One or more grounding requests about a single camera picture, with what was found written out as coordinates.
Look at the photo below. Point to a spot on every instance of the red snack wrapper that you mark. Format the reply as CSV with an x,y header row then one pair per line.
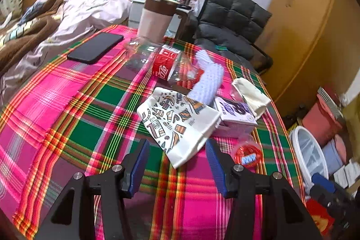
x,y
247,154

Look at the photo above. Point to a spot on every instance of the grey cushioned chair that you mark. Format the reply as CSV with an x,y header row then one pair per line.
x,y
233,9

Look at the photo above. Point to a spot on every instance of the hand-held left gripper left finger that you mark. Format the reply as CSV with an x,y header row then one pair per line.
x,y
139,167

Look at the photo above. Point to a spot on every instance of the white trash bin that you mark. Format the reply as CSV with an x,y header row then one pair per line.
x,y
296,144

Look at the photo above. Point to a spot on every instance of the purple white carton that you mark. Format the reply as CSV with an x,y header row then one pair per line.
x,y
236,116

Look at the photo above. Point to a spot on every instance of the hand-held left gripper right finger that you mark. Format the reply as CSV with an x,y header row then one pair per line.
x,y
216,169

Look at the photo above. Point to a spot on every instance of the lavender bucket with pink lid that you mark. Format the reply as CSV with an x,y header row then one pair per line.
x,y
332,152

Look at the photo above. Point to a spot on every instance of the grey flat tray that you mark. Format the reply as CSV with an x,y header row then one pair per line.
x,y
329,100

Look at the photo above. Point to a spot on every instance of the black smartphone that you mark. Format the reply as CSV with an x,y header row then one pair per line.
x,y
95,47

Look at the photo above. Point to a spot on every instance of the white cardboard box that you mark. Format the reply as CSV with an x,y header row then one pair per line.
x,y
346,174

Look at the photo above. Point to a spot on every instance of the white blanket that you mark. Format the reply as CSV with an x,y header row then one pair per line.
x,y
92,9

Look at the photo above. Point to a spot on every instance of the pink green plaid tablecloth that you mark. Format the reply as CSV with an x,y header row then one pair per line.
x,y
84,105

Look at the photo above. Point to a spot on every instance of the clear plastic bottle red label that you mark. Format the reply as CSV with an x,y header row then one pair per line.
x,y
166,63

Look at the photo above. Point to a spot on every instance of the red paper bag gold print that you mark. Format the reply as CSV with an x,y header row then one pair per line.
x,y
317,217

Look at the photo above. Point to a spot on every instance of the white patterned paper bag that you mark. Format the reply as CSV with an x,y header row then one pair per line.
x,y
168,122

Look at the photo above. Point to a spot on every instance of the pink storage box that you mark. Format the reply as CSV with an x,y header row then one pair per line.
x,y
317,119

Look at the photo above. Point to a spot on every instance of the brown blanket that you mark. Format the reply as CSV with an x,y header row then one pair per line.
x,y
42,26

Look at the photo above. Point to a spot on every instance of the beige tumbler with brown lid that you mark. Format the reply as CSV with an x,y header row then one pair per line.
x,y
153,22

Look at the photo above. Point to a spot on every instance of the yellow wooden wardrobe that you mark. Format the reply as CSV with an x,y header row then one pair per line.
x,y
303,32

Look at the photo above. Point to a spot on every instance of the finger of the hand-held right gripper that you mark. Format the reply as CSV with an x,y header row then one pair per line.
x,y
322,181

